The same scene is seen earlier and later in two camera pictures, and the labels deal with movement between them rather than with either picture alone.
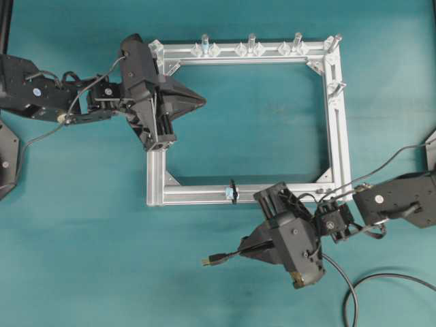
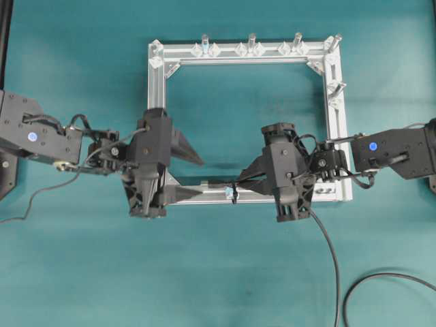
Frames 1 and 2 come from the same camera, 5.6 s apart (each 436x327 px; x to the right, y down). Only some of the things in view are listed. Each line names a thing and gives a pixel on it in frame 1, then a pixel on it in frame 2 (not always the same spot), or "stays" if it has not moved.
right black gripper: [294, 229] → [293, 180]
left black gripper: [138, 73] → [154, 142]
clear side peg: [338, 86] stays
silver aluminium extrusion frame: [323, 54] stays
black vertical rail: [5, 22] stays
